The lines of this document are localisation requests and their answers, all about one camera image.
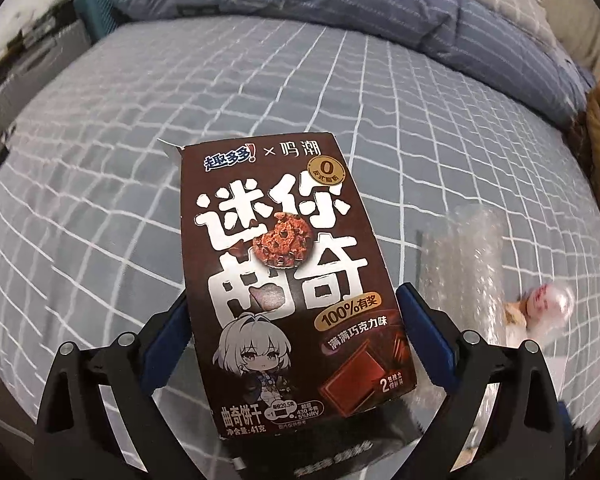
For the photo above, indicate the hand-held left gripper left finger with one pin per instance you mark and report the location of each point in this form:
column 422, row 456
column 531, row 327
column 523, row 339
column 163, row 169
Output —
column 160, row 350

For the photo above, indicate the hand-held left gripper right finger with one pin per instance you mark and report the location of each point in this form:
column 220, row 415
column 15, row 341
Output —
column 425, row 332

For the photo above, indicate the clear bubble wrap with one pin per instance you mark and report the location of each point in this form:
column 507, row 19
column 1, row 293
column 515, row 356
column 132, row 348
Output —
column 460, row 270

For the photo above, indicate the white plastic bag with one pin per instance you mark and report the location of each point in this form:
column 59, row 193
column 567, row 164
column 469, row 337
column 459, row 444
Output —
column 540, row 335

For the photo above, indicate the brown cookie box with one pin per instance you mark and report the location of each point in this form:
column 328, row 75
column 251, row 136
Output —
column 280, row 260

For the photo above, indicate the pink and white candy wrapper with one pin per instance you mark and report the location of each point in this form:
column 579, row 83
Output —
column 550, row 302

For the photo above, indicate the black foil packet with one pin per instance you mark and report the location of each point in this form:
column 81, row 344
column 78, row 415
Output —
column 330, row 440

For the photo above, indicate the bed with grey checked sheet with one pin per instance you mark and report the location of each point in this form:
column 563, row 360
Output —
column 130, row 135

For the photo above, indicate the grey suitcase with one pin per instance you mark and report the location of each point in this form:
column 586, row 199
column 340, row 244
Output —
column 35, row 60

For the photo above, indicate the grey checked pillow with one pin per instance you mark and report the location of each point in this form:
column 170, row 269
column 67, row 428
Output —
column 510, row 0

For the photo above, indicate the teal suitcase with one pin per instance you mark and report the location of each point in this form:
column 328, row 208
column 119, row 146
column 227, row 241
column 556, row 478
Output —
column 96, row 12

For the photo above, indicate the blue striped quilt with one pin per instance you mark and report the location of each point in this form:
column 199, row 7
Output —
column 330, row 0

